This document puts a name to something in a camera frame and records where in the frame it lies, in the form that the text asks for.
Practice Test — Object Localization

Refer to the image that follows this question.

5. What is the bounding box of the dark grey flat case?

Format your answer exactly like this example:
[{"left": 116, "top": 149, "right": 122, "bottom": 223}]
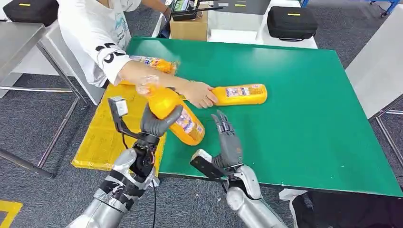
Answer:
[{"left": 213, "top": 0, "right": 272, "bottom": 15}]

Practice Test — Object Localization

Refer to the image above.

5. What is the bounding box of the yellow sheet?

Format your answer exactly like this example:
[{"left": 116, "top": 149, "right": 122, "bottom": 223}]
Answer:
[{"left": 71, "top": 79, "right": 167, "bottom": 173}]

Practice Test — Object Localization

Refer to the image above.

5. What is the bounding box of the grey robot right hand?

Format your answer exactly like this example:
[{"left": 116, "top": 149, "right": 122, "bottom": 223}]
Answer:
[{"left": 211, "top": 110, "right": 244, "bottom": 169}]

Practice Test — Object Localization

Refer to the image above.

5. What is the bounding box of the black bag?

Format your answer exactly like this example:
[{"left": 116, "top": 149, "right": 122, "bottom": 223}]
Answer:
[{"left": 278, "top": 188, "right": 403, "bottom": 228}]

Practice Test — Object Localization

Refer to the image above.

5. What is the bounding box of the black cable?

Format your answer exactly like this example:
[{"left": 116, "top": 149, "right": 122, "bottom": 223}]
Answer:
[{"left": 150, "top": 178, "right": 158, "bottom": 228}]

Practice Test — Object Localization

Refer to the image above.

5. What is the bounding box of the green table mat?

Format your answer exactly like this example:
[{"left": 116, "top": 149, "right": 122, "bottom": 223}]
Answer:
[{"left": 125, "top": 37, "right": 403, "bottom": 198}]

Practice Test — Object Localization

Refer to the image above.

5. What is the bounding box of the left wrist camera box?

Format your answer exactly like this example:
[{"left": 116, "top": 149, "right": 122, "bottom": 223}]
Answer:
[{"left": 107, "top": 96, "right": 143, "bottom": 141}]

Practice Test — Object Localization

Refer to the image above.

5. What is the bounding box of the orange drink bottle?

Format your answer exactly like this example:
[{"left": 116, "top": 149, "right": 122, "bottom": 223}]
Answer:
[
  {"left": 145, "top": 84, "right": 206, "bottom": 147},
  {"left": 211, "top": 84, "right": 268, "bottom": 107},
  {"left": 129, "top": 55, "right": 178, "bottom": 75}
]

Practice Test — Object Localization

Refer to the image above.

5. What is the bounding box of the grey table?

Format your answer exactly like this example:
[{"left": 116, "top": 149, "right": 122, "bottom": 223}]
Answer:
[{"left": 345, "top": 6, "right": 403, "bottom": 164}]

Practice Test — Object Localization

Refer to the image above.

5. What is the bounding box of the white table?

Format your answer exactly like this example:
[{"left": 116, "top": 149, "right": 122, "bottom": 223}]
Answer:
[{"left": 151, "top": 0, "right": 318, "bottom": 50}]

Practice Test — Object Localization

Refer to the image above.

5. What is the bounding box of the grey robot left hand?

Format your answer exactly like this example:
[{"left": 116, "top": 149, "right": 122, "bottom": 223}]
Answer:
[{"left": 140, "top": 104, "right": 184, "bottom": 140}]

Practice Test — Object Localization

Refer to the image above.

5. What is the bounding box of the steel table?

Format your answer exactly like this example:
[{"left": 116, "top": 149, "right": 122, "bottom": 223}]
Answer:
[{"left": 0, "top": 21, "right": 91, "bottom": 180}]

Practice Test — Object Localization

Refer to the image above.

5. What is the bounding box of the black carry case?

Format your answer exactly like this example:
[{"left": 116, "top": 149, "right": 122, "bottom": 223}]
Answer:
[
  {"left": 2, "top": 0, "right": 60, "bottom": 28},
  {"left": 267, "top": 6, "right": 319, "bottom": 42}
]

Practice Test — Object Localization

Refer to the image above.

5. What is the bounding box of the person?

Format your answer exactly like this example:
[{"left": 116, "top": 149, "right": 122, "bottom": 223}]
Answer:
[{"left": 57, "top": 0, "right": 177, "bottom": 89}]

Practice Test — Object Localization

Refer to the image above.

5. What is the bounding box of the brown cardboard box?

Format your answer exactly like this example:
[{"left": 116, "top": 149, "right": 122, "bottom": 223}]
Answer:
[{"left": 169, "top": 12, "right": 209, "bottom": 41}]

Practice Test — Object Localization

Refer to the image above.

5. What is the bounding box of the person's hand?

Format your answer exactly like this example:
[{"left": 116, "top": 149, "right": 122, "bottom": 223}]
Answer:
[{"left": 182, "top": 81, "right": 219, "bottom": 110}]

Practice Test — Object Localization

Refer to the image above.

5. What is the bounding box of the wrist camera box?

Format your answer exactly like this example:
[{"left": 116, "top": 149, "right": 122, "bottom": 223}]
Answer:
[
  {"left": 189, "top": 149, "right": 230, "bottom": 182},
  {"left": 107, "top": 96, "right": 143, "bottom": 141}
]

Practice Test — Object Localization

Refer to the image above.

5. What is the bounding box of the black handheld device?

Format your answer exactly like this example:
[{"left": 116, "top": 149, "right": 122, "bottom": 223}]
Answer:
[{"left": 172, "top": 0, "right": 223, "bottom": 22}]

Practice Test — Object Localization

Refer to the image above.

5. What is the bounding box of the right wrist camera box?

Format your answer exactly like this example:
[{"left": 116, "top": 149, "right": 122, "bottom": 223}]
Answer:
[{"left": 189, "top": 149, "right": 230, "bottom": 182}]

